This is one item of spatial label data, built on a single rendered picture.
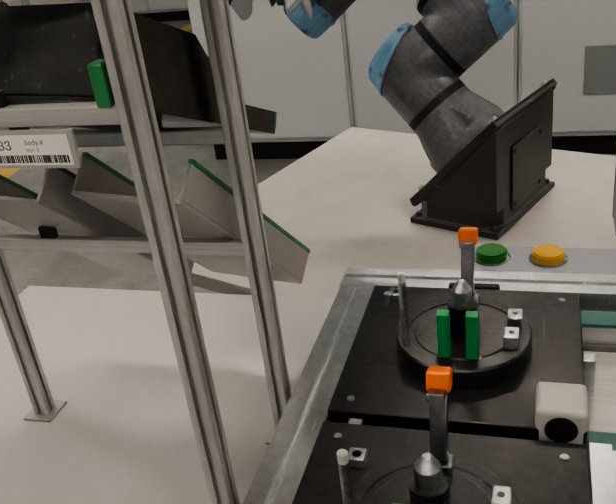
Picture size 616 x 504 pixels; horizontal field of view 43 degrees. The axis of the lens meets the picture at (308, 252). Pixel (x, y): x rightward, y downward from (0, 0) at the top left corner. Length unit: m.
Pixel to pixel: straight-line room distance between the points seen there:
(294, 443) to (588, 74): 3.19
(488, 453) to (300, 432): 0.18
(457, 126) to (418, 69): 0.12
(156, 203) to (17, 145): 0.11
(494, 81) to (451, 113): 2.51
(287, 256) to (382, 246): 0.41
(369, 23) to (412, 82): 2.50
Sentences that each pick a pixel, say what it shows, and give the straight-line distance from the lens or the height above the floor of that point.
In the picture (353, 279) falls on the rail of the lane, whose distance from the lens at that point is 1.00.
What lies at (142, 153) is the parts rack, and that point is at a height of 1.28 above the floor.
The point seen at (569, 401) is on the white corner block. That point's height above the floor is 0.99.
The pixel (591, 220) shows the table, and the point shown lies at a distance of 1.36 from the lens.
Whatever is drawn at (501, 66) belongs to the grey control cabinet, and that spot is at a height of 0.45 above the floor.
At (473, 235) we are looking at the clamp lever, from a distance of 0.85.
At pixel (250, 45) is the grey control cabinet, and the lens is 4.01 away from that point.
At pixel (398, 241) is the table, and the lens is 1.30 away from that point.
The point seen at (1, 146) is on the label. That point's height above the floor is 1.28.
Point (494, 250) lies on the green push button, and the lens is 1.02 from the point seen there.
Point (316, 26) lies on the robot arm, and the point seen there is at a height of 1.22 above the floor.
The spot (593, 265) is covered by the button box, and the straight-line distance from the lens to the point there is 1.02.
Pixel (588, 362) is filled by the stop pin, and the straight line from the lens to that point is 0.84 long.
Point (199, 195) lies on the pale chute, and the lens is 0.73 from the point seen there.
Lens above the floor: 1.46
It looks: 27 degrees down
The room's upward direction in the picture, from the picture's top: 8 degrees counter-clockwise
